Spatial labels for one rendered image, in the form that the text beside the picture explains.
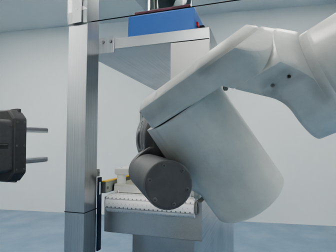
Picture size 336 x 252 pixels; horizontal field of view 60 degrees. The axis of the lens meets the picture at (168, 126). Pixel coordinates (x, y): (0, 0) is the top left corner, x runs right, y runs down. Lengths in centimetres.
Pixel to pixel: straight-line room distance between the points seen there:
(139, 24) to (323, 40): 74
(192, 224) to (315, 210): 360
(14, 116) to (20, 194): 473
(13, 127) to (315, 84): 46
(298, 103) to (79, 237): 72
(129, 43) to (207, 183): 66
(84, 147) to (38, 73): 441
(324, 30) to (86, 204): 72
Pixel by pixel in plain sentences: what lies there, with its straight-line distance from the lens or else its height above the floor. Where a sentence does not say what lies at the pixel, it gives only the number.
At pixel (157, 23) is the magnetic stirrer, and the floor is 137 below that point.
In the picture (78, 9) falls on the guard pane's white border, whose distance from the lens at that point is 88.
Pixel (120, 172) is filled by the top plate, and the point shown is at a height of 94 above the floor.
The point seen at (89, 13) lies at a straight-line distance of 86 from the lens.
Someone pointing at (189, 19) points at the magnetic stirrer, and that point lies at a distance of 84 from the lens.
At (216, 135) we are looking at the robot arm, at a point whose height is 103.
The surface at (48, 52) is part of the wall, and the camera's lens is 516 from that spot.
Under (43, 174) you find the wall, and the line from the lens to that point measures 498.
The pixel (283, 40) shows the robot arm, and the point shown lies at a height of 109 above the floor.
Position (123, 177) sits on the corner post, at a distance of 88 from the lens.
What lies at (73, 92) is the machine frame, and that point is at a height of 117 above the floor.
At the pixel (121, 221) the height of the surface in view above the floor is 81.
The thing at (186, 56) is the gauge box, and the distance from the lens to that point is 78.
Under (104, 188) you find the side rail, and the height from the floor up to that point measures 90.
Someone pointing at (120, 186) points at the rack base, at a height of 90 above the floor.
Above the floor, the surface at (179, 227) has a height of 81.
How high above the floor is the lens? 103
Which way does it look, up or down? 4 degrees up
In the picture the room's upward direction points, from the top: straight up
